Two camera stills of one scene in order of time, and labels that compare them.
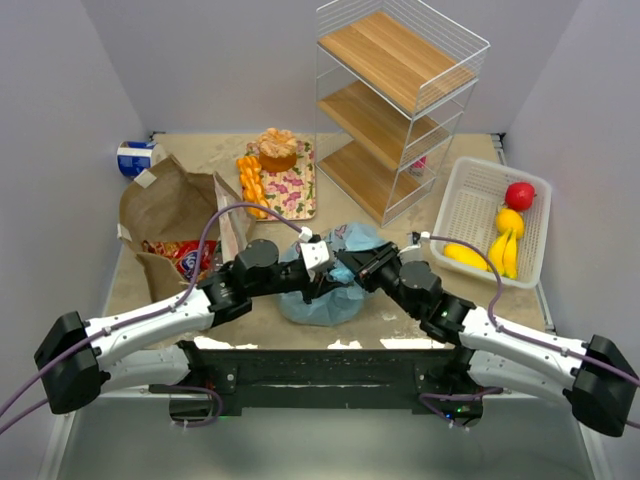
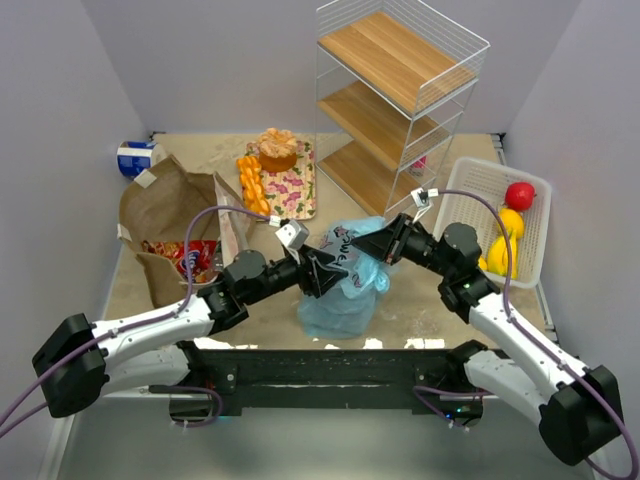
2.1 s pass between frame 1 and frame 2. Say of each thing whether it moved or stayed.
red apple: stayed
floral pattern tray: stayed
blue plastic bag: moved
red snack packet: stayed
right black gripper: moved
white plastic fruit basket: stayed
